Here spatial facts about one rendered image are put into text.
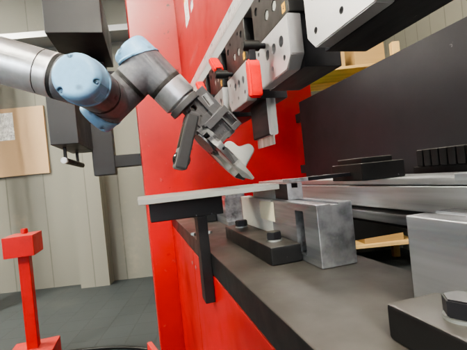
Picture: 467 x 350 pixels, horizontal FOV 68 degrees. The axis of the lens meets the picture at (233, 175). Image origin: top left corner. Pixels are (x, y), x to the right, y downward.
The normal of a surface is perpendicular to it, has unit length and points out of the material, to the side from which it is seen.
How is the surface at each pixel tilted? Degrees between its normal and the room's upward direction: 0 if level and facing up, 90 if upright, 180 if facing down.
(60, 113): 90
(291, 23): 90
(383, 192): 90
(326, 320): 0
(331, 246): 90
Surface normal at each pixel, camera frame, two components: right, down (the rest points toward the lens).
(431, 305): -0.11, -0.99
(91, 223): 0.04, 0.00
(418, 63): -0.96, 0.10
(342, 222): 0.26, -0.03
